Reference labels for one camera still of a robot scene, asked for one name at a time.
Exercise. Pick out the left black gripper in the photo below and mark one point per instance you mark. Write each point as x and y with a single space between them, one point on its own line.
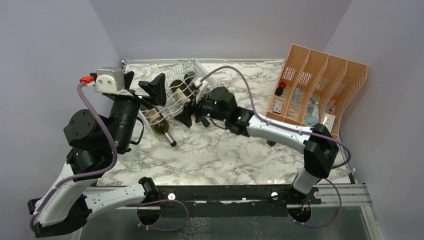
157 88

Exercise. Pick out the dark-neck green wine bottle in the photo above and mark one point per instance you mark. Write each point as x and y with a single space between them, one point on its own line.
181 92

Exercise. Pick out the blue item in organizer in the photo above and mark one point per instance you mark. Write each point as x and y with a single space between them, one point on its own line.
311 116

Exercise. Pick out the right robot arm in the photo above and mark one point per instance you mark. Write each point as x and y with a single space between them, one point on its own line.
316 144

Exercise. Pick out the red-cap bottle in organizer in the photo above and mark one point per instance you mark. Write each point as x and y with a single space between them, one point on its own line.
280 88

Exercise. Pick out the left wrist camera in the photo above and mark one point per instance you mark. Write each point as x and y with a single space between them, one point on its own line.
107 80

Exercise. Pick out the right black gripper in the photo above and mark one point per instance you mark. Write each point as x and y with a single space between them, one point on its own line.
185 116

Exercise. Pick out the white packet in organizer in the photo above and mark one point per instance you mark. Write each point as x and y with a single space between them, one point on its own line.
328 120

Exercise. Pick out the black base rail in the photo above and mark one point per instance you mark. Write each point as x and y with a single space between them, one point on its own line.
225 201

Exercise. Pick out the silver-neck green wine bottle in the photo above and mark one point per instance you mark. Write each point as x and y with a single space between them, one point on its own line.
189 77

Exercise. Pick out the small red-cap black bottle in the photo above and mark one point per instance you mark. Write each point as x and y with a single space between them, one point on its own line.
271 143

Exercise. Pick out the orange plastic file organizer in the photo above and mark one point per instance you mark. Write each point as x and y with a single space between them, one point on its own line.
308 74

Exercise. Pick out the white wire wine rack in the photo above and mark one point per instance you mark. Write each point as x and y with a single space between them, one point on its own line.
172 107

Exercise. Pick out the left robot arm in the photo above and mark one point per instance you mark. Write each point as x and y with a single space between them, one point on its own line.
97 134

